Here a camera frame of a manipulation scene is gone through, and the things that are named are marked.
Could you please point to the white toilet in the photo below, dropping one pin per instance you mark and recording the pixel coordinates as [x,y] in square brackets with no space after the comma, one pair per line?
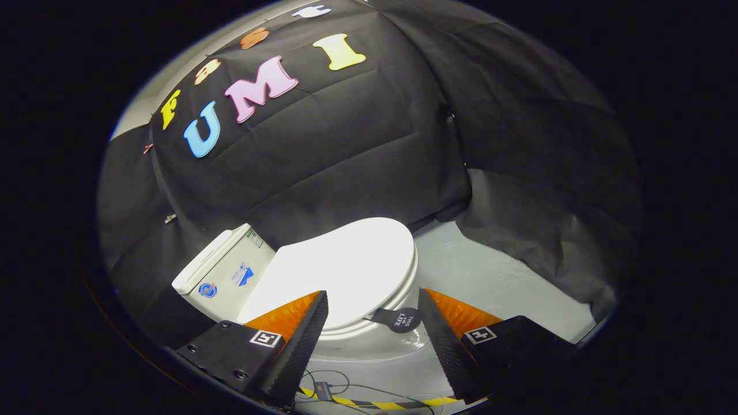
[225,276]

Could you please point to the yellow black striped tape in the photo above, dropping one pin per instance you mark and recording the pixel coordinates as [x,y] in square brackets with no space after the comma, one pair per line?
[392,405]

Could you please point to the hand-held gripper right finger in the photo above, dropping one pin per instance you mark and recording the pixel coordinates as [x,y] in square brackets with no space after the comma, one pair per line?
[447,357]

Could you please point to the white toilet lid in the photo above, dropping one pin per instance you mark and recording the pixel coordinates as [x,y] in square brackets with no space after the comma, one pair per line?
[346,265]

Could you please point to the black backdrop cloth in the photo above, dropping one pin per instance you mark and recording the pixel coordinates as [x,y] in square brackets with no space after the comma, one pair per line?
[346,144]

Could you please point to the black round pull tab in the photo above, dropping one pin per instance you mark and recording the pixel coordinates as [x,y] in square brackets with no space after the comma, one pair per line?
[400,320]

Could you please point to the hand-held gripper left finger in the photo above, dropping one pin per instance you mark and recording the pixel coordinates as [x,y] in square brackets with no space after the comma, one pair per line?
[294,357]

